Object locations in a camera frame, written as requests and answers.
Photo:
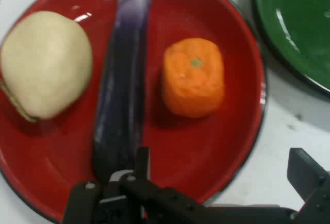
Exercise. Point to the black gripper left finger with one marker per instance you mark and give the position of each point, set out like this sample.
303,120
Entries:
159,198

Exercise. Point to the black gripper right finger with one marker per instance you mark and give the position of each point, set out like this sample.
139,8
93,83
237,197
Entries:
314,182

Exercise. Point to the long purple eggplant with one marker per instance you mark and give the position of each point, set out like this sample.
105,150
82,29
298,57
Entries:
123,92

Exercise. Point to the red enamel plate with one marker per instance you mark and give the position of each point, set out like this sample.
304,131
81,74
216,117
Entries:
180,144

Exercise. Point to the orange mandarin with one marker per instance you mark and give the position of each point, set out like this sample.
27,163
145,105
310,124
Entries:
193,79

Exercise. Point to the green enamel plate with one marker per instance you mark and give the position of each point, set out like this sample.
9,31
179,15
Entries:
296,28

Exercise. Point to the cream potato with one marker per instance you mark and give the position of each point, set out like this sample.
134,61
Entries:
46,64

